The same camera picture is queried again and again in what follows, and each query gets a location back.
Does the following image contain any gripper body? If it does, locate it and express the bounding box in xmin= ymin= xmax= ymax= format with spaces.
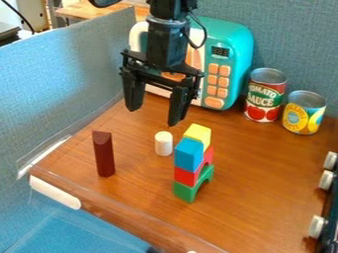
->
xmin=119 ymin=15 xmax=207 ymax=91

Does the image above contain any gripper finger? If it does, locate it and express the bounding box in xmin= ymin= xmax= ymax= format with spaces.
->
xmin=166 ymin=76 xmax=196 ymax=127
xmin=120 ymin=69 xmax=147 ymax=113

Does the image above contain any yellow block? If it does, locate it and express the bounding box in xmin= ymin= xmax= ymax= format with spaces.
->
xmin=182 ymin=123 xmax=213 ymax=153

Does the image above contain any white cylinder block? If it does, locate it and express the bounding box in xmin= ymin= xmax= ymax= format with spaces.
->
xmin=152 ymin=130 xmax=175 ymax=157

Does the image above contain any blue block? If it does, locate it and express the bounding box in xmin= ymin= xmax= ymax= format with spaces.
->
xmin=173 ymin=136 xmax=207 ymax=174

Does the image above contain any dark red tall block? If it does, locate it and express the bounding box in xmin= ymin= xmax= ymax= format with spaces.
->
xmin=91 ymin=129 xmax=117 ymax=178

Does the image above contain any green arch block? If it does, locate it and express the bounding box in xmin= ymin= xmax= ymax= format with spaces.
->
xmin=171 ymin=164 xmax=217 ymax=204

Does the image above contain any toy microwave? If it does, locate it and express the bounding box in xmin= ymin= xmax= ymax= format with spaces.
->
xmin=127 ymin=15 xmax=257 ymax=111

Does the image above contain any red tomato sauce can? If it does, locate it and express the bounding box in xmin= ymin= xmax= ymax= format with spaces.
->
xmin=242 ymin=67 xmax=290 ymax=124

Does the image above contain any yellow pineapple can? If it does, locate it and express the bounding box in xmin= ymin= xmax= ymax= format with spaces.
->
xmin=281 ymin=89 xmax=328 ymax=135

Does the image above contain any toy stove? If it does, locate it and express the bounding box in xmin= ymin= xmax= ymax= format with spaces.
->
xmin=307 ymin=150 xmax=338 ymax=253

